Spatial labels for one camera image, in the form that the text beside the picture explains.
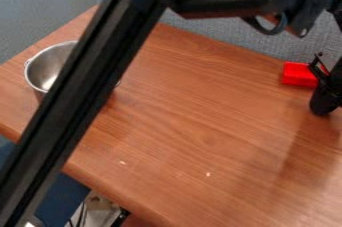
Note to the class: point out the red rectangular block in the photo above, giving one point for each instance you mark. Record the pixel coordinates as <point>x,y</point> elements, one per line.
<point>297,74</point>

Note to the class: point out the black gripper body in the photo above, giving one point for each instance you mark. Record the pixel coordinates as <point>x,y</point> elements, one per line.
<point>326,69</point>

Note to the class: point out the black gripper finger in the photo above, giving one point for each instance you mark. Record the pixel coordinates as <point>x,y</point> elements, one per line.
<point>325,100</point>

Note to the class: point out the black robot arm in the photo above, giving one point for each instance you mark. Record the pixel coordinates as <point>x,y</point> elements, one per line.
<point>95,67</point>

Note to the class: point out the metal table leg bracket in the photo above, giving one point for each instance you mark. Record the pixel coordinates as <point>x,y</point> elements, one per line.
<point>96,212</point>

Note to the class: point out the stainless steel pot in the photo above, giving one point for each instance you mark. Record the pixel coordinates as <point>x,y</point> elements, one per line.
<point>43,67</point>

